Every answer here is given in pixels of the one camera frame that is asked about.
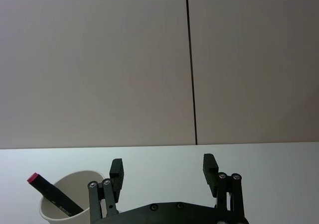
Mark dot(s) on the black marker with red cap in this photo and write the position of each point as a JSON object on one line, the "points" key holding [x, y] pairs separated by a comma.
{"points": [[49, 191]]}

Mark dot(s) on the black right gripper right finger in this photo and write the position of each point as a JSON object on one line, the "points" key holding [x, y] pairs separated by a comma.
{"points": [[224, 189]]}

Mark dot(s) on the white paper cup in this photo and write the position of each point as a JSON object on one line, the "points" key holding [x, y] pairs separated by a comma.
{"points": [[74, 184]]}

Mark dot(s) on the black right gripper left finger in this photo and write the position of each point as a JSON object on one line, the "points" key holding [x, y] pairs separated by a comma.
{"points": [[113, 184]]}

